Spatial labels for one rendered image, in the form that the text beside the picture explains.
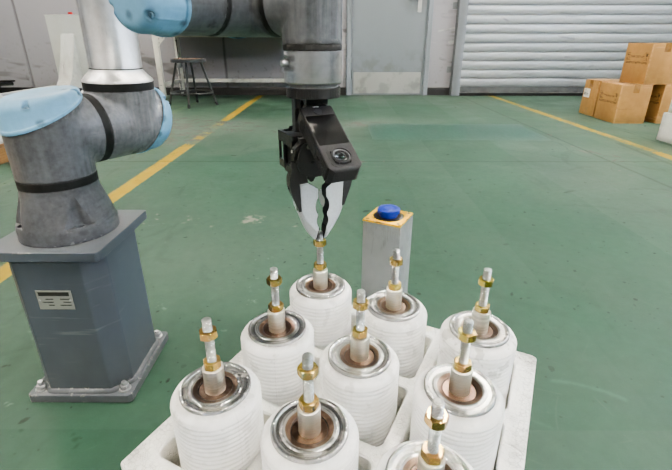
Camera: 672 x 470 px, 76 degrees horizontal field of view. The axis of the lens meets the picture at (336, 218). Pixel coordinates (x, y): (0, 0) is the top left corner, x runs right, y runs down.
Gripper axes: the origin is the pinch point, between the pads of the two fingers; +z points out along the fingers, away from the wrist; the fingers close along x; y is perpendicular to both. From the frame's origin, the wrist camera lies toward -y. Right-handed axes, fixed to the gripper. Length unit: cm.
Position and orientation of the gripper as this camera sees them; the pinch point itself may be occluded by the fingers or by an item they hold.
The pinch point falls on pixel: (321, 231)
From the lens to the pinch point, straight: 62.1
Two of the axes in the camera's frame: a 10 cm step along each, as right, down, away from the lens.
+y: -4.3, -3.4, 8.4
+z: 0.0, 9.3, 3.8
